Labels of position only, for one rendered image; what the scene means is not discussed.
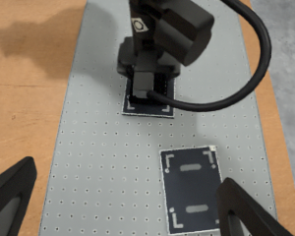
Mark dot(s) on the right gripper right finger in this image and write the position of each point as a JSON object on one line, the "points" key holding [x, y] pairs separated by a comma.
{"points": [[235, 204]]}

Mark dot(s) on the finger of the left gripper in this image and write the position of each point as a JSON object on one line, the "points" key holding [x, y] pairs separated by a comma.
{"points": [[171, 76], [124, 70]]}

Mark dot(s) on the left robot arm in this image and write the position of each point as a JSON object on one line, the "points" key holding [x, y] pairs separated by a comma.
{"points": [[182, 28]]}

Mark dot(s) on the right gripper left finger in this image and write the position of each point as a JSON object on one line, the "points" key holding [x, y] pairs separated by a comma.
{"points": [[16, 185]]}

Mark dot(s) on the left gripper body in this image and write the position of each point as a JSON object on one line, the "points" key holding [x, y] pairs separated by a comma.
{"points": [[147, 66]]}

